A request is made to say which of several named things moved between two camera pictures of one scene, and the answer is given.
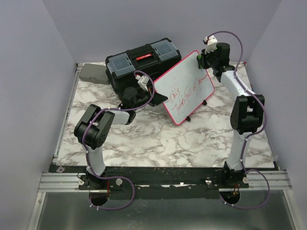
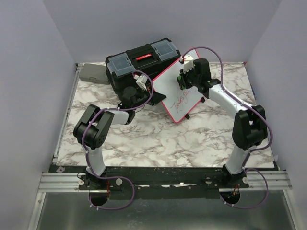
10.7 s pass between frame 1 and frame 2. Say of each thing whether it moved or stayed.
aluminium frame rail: stayed
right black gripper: moved
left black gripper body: stayed
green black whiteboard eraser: moved
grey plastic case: stayed
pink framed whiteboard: stayed
